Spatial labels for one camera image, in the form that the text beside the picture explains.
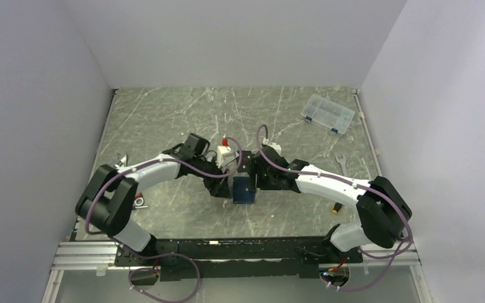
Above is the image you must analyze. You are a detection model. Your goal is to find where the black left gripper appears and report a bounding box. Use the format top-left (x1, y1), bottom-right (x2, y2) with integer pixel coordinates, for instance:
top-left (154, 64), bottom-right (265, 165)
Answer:
top-left (191, 154), bottom-right (232, 199)

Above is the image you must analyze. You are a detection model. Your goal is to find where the blue leather card holder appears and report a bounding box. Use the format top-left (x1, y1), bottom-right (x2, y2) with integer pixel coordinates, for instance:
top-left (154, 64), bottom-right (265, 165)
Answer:
top-left (232, 176), bottom-right (256, 205)

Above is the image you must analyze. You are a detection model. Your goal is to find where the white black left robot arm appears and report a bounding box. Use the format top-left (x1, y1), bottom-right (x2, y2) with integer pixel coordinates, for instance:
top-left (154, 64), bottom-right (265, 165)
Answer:
top-left (75, 133), bottom-right (233, 265)

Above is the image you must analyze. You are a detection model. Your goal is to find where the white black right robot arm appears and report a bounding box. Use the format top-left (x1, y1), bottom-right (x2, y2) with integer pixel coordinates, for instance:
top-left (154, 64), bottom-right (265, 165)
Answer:
top-left (250, 146), bottom-right (412, 262)

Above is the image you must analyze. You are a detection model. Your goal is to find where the black VIP card stack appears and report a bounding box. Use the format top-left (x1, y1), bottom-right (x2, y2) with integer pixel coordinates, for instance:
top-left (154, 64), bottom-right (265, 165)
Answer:
top-left (237, 150), bottom-right (254, 174)

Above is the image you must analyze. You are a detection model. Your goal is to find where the yellow black small screwdriver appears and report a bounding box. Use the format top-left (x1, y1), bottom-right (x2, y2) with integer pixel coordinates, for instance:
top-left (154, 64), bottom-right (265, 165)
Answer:
top-left (332, 203), bottom-right (342, 214)

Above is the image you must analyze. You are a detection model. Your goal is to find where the silver open-end wrench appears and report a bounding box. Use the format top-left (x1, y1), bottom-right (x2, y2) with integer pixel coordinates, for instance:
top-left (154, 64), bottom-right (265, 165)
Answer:
top-left (335, 154), bottom-right (349, 177)

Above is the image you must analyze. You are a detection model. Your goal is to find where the clear plastic organizer box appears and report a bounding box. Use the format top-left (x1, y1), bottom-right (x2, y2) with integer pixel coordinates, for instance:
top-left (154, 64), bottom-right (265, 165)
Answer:
top-left (301, 94), bottom-right (355, 135)

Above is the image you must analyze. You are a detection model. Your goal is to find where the red utility knife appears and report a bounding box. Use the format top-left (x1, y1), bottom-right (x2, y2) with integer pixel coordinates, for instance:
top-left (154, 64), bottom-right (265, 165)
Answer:
top-left (112, 152), bottom-right (128, 169)

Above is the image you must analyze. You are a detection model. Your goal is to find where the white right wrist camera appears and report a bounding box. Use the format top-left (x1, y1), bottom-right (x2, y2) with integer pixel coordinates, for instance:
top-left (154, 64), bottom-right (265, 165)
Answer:
top-left (266, 143), bottom-right (282, 155)

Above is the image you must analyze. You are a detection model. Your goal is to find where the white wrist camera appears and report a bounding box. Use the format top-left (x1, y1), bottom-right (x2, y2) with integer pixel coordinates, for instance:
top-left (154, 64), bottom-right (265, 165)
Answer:
top-left (266, 143), bottom-right (282, 155)
top-left (216, 138), bottom-right (238, 169)

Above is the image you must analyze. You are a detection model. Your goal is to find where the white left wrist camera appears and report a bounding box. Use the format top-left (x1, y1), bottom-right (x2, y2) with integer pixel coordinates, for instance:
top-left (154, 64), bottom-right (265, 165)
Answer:
top-left (216, 138), bottom-right (238, 169)

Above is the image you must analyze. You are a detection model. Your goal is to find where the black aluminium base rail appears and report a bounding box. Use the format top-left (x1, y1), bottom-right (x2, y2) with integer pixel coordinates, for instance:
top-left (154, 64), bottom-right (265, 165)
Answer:
top-left (51, 236), bottom-right (421, 282)

